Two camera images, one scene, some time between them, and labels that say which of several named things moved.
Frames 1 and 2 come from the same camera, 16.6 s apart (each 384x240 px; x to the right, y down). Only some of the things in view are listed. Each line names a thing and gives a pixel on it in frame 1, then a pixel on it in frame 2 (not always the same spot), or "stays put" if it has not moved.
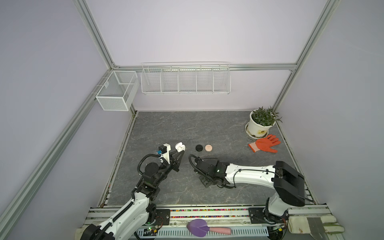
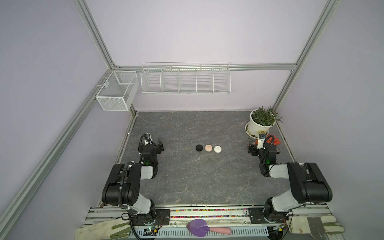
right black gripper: [205, 183] to [253, 148]
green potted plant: [265, 117] stays put
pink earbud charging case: [208, 148] stays put
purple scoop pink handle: [200, 228] stays put
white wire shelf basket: [188, 78] stays put
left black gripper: [174, 163] to [159, 148]
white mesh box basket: [118, 90] stays put
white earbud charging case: [180, 147] to [217, 149]
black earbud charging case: [199, 148] stays put
